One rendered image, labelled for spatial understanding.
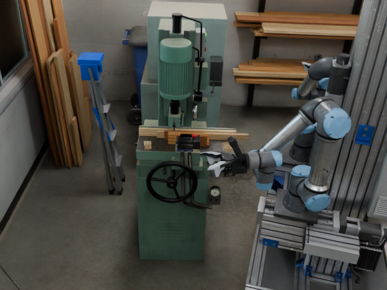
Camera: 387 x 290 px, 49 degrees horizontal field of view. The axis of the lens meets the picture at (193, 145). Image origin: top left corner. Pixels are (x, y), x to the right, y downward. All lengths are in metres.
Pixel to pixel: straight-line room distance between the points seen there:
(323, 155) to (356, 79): 0.40
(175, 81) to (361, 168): 1.09
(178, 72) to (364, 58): 0.94
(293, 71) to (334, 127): 2.73
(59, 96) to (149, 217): 1.40
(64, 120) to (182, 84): 1.65
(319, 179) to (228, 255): 1.28
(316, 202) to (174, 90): 0.97
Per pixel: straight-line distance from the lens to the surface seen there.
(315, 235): 2.30
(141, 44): 4.16
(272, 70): 4.51
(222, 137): 2.62
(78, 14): 4.86
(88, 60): 3.11
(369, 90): 2.15
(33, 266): 3.16
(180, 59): 2.31
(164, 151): 2.49
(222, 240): 3.23
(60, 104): 3.70
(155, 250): 3.00
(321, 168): 2.00
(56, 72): 3.62
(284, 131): 2.00
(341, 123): 1.88
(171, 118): 2.50
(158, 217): 2.79
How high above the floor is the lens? 2.25
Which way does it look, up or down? 32 degrees down
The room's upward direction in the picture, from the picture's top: 3 degrees clockwise
